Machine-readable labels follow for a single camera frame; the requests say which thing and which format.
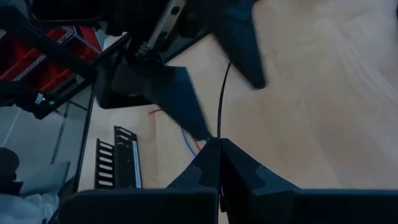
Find black slotted cable duct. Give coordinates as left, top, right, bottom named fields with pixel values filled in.
left=95, top=125, right=143, bottom=190

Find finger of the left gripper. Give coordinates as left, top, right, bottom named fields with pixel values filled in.
left=217, top=0, right=267, bottom=90
left=95, top=60, right=213, bottom=141

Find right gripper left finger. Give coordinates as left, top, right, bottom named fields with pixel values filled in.
left=58, top=138, right=221, bottom=224

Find multicolour wire bundle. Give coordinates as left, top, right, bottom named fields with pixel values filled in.
left=148, top=107, right=206, bottom=157

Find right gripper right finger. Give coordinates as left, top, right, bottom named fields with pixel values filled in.
left=220, top=138, right=398, bottom=224

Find black zip tie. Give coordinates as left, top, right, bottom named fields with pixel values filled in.
left=216, top=61, right=233, bottom=141

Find red storage bins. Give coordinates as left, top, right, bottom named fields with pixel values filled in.
left=0, top=26, right=103, bottom=94

